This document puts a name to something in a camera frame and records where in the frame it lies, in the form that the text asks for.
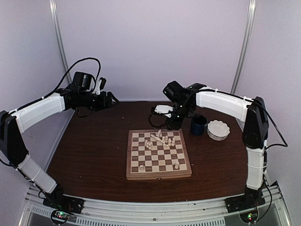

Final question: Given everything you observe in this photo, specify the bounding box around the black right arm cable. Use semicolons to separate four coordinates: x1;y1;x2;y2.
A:
148;112;169;129

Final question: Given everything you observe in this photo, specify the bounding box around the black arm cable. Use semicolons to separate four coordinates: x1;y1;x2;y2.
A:
53;56;102;95
148;112;169;129

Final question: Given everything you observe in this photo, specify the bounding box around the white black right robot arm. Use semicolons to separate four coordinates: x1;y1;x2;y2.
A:
163;81;269;208

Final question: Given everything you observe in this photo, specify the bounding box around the white pawn cluster piece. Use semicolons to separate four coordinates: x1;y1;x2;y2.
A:
144;140;153;150

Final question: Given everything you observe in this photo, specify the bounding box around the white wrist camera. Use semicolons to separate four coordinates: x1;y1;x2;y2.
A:
153;105;174;118
94;77;106;95

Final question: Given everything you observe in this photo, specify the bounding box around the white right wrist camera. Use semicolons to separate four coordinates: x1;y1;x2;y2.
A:
153;105;174;118

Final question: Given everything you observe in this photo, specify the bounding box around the lying white king piece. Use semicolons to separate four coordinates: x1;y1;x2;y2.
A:
150;134;165;144

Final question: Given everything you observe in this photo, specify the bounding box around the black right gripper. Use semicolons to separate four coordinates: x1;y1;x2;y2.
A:
165;102;192;131

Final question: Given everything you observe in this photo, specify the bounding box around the aluminium corner post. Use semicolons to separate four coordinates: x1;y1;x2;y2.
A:
230;0;256;95
49;0;69;72

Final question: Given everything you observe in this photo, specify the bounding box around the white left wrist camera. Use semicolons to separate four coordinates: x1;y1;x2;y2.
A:
94;77;106;95

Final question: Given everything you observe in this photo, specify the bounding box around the wooden chess board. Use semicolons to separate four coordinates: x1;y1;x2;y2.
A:
126;129;192;180

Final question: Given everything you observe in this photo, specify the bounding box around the white scalloped bowl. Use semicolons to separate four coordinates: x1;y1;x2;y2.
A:
207;120;230;141

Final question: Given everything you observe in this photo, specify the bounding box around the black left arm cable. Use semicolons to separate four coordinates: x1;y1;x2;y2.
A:
53;56;102;95

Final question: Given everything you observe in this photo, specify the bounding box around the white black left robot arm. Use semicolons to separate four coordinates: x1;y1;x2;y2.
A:
0;72;118;209

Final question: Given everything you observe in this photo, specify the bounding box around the left aluminium corner post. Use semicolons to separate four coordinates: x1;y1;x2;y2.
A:
49;0;69;72

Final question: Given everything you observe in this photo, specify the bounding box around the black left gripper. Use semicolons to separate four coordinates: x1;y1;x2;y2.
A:
79;91;119;112

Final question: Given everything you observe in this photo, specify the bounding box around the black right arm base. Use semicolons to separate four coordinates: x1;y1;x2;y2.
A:
225;187;265;213

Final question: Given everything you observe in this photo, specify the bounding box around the lying white queen piece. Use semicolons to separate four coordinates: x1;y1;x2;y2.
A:
157;129;162;138

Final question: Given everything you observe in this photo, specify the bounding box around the dark blue cup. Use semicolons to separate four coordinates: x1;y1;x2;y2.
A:
190;114;207;136

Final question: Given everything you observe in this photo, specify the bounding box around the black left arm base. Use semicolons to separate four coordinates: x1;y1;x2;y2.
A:
38;184;84;214

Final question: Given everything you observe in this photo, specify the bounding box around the right aluminium corner post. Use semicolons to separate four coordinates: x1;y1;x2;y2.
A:
230;0;256;95

